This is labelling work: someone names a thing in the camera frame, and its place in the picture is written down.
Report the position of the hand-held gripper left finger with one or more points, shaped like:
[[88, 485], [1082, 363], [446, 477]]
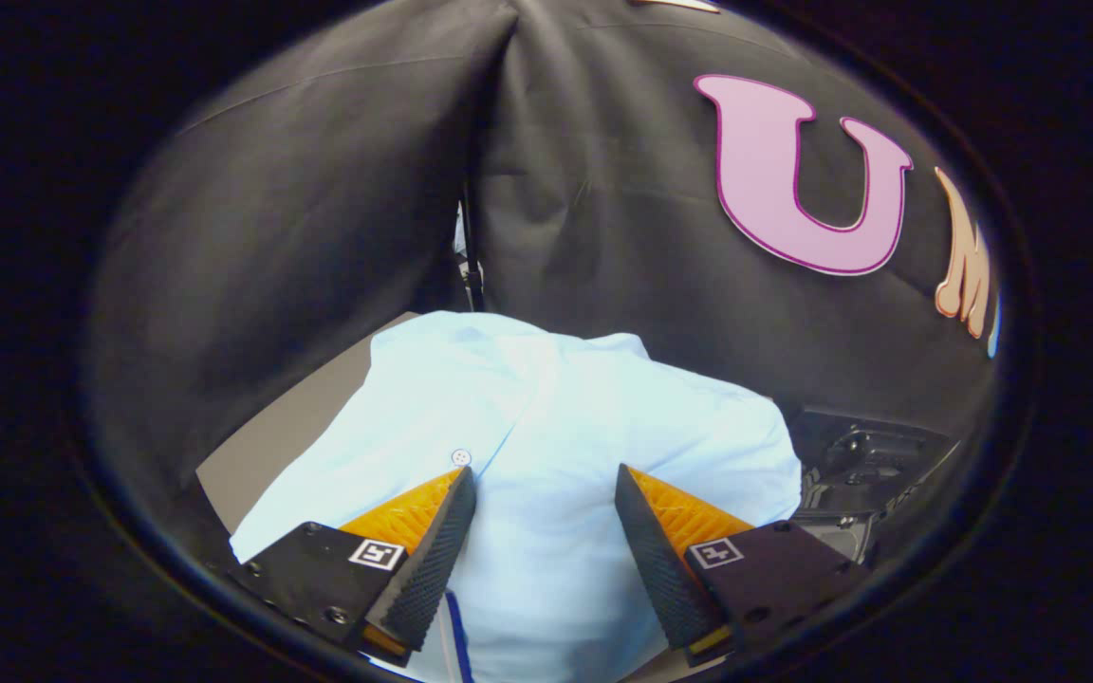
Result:
[[433, 560]]

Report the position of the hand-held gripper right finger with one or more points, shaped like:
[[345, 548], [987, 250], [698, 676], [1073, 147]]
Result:
[[660, 569]]

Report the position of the light blue shirt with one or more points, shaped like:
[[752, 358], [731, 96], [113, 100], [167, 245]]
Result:
[[556, 427]]

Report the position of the black stand pole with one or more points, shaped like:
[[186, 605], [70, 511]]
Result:
[[472, 266]]

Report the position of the black backdrop cloth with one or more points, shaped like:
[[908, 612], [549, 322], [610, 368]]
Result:
[[319, 190]]

